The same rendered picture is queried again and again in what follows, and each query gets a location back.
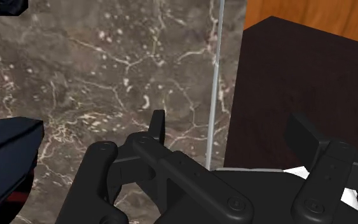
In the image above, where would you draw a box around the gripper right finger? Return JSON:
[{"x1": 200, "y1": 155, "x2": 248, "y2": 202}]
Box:
[{"x1": 283, "y1": 113, "x2": 358, "y2": 224}]

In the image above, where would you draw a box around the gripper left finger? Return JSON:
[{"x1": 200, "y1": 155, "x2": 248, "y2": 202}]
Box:
[{"x1": 54, "y1": 109, "x2": 255, "y2": 224}]

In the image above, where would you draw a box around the dark maroon robot stand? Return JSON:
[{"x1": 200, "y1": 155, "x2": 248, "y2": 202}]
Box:
[{"x1": 223, "y1": 16, "x2": 358, "y2": 215}]

